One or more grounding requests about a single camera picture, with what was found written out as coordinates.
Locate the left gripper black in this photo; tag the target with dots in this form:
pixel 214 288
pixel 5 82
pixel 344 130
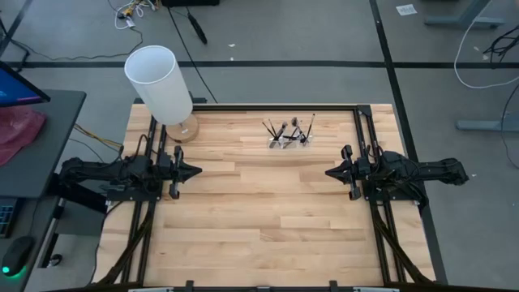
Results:
pixel 172 170

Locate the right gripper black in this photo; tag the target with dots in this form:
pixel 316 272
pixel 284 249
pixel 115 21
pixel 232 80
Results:
pixel 357 172

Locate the black fan makeup brush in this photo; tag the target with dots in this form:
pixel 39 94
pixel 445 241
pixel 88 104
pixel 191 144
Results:
pixel 294 121

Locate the long thin black makeup brush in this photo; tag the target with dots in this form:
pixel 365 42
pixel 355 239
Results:
pixel 268 130

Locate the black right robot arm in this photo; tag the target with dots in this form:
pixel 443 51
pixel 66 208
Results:
pixel 425 170

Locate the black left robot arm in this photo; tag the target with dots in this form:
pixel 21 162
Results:
pixel 113 170

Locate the clear acrylic brush organizer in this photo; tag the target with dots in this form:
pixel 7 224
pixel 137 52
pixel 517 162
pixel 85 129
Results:
pixel 284 145

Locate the white shade wooden base lamp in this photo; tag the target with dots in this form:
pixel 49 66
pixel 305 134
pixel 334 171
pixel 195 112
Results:
pixel 158 85

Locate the black desk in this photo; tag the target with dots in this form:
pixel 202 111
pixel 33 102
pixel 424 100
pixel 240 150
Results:
pixel 52 134

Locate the black handheld floor device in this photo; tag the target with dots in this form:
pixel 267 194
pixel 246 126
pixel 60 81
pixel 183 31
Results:
pixel 197 28

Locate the grey desk foot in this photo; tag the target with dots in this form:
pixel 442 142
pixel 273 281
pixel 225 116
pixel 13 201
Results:
pixel 482 125

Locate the black caster wheel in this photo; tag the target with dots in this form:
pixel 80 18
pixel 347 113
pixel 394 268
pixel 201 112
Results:
pixel 54 260

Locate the dark grey side desk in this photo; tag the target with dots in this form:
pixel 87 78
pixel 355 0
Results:
pixel 28 227

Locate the black box on floor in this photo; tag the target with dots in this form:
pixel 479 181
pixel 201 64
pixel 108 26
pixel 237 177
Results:
pixel 190 2

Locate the red cloth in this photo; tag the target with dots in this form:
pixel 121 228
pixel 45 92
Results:
pixel 16 130

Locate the white paper sheet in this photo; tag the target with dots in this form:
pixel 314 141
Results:
pixel 406 9

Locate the black keyboard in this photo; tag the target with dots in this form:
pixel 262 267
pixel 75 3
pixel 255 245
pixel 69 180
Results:
pixel 6 221

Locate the black computer mouse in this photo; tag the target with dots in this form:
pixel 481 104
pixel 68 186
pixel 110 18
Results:
pixel 17 255

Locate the black computer monitor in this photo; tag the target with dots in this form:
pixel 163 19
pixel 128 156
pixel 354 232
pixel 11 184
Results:
pixel 12 87

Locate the grey desk leg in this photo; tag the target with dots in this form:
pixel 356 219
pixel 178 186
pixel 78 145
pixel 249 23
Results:
pixel 462 21

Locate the black aluminium table frame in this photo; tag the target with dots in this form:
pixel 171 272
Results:
pixel 243 108

